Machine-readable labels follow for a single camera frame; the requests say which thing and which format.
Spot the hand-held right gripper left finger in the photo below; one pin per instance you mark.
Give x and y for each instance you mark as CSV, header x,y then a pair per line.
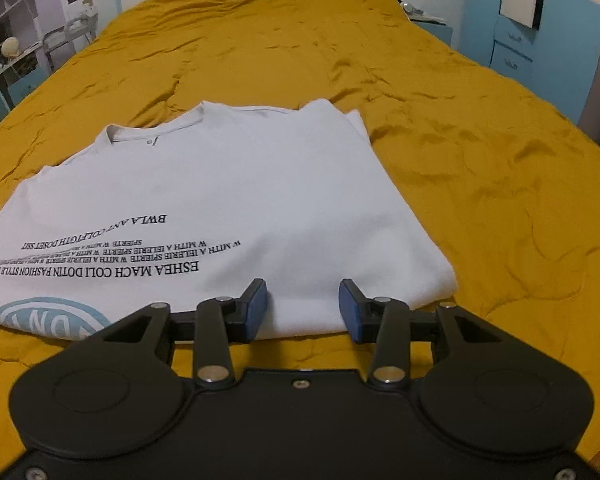
x,y
257,310

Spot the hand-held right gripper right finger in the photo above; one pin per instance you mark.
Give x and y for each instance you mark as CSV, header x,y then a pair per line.
x,y
350,310

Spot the white printed sweatshirt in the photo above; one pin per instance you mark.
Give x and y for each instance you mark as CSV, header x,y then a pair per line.
x,y
255,185

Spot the yellow quilted bedspread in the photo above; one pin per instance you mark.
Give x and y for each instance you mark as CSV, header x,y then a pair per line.
x,y
455,135

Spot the blue nightstand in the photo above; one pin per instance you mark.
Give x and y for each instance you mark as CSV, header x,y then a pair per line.
x,y
432,25

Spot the blue drawer cabinet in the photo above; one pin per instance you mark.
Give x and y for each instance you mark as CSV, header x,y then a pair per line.
x,y
515,50

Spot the grey metal rack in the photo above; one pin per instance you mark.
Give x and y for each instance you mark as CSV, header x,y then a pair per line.
x,y
70,37

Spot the white desk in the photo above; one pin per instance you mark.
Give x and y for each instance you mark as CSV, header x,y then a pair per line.
x,y
10,67

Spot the beige round ball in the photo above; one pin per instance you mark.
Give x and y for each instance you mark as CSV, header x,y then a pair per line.
x,y
11,47

